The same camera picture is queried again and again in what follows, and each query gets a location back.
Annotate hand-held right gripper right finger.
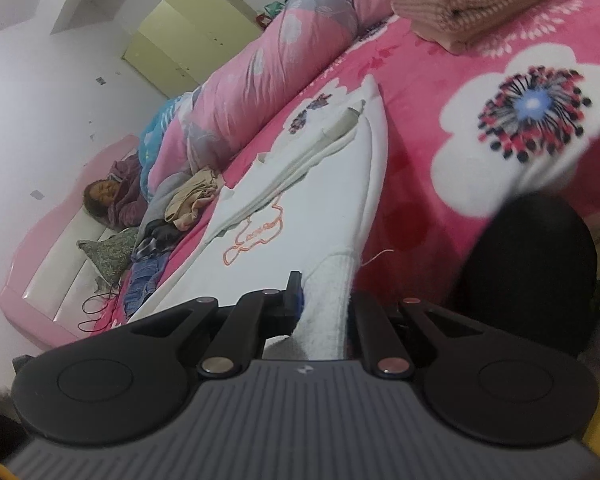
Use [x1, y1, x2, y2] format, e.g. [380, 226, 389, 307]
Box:
[347, 290, 481, 378]

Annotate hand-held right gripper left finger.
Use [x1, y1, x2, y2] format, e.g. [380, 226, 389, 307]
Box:
[130, 270, 306, 380]

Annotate white bear-print sweatshirt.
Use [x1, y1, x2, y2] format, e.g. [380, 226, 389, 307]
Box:
[127, 75, 396, 361]

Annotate beige crumpled garment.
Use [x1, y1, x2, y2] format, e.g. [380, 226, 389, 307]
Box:
[165, 167, 221, 233]

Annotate blue jeans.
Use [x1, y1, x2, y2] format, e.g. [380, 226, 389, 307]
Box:
[122, 255, 173, 318]

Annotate plaid shirt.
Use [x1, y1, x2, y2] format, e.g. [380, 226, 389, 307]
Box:
[132, 217, 176, 261]

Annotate person's black-trousered leg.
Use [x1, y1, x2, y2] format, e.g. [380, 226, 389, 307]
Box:
[455, 195, 598, 361]

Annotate grey fleece garment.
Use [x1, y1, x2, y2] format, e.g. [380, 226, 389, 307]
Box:
[140, 170, 201, 231]

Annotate green floral pillow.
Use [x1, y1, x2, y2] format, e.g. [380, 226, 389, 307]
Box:
[77, 226, 140, 286]

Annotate pink blue floral quilt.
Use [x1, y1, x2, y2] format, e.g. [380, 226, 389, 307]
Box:
[137, 0, 396, 196]

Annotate pink white bed headboard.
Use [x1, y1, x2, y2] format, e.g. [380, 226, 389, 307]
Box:
[0, 134, 141, 353]

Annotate beige folded garment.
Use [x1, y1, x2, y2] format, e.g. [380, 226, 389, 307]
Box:
[415, 15, 481, 53]

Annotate pale yellow wardrobe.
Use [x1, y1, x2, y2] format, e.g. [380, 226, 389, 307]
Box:
[122, 0, 266, 101]

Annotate black cable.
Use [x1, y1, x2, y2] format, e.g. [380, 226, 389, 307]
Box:
[77, 280, 126, 333]

